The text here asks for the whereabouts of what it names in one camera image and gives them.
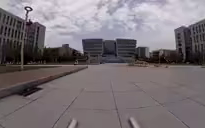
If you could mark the dark drain grate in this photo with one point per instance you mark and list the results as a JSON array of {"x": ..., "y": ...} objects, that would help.
[{"x": 30, "y": 91}]

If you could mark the brown raised ground bed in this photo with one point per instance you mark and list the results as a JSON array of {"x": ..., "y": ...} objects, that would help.
[{"x": 16, "y": 77}]

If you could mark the small grey building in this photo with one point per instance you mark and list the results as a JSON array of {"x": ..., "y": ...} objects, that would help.
[{"x": 142, "y": 52}]

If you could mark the low pale building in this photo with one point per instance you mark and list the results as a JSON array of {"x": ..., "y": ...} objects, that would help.
[{"x": 163, "y": 53}]

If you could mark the low dark building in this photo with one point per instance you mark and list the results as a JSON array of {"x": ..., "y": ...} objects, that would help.
[{"x": 60, "y": 51}]

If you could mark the large grey multi-storey building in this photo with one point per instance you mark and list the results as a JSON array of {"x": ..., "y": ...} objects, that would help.
[{"x": 3, "y": 30}]

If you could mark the tall lamp post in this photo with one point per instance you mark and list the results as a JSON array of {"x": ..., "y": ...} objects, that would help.
[{"x": 22, "y": 40}]

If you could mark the grey stone paved plaza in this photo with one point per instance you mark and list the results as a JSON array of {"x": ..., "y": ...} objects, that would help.
[{"x": 123, "y": 86}]

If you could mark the pale multi-storey building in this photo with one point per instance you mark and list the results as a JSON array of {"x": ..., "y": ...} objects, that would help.
[{"x": 200, "y": 36}]

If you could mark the grey stone kerb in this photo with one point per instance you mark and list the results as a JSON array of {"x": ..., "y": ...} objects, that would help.
[{"x": 10, "y": 90}]

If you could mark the robot's own part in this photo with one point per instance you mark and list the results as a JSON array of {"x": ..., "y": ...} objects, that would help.
[
  {"x": 134, "y": 122},
  {"x": 72, "y": 124}
]

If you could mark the row of trees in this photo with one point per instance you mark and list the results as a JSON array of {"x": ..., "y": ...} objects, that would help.
[
  {"x": 10, "y": 55},
  {"x": 196, "y": 56}
]

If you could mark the twin-block building with stairs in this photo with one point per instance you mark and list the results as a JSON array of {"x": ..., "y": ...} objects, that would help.
[{"x": 93, "y": 46}]

